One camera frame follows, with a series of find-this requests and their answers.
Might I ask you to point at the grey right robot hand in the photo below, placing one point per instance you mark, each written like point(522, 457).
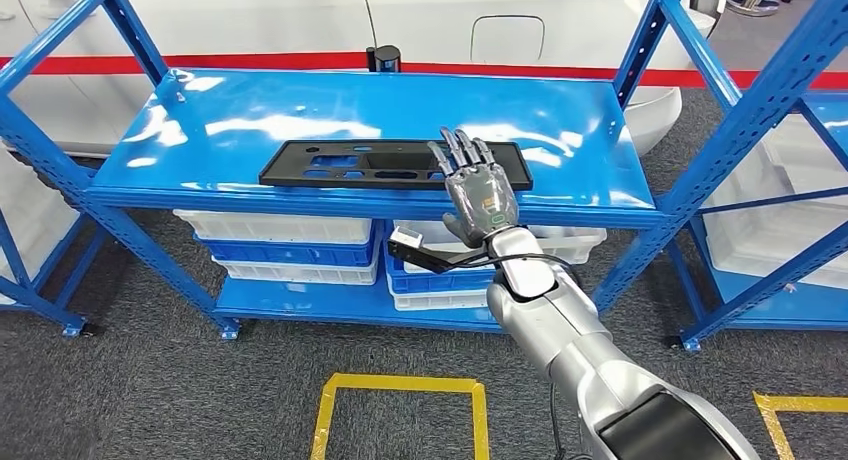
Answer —
point(480, 202)

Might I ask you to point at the black plastic panel part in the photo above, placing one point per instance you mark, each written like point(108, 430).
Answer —
point(318, 169)

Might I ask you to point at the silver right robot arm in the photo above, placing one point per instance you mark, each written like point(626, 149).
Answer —
point(576, 338)

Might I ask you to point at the blue metal shelf rack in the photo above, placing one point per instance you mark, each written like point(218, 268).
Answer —
point(371, 106)

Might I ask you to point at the blue shelf rack on casters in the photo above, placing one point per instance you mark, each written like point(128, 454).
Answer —
point(66, 314)
point(782, 308)

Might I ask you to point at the black stanchion head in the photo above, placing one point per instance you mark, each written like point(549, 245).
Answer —
point(384, 58)

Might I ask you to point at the yellow floor tape square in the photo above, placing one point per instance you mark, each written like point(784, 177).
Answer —
point(397, 382)
point(795, 402)

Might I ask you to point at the red barrier belt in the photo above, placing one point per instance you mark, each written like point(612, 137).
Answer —
point(265, 61)

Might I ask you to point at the white car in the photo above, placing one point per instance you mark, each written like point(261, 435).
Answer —
point(265, 13)

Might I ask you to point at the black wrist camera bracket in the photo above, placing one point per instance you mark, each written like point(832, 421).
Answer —
point(430, 261)

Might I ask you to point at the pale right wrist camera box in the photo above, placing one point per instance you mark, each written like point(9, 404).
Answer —
point(407, 237)

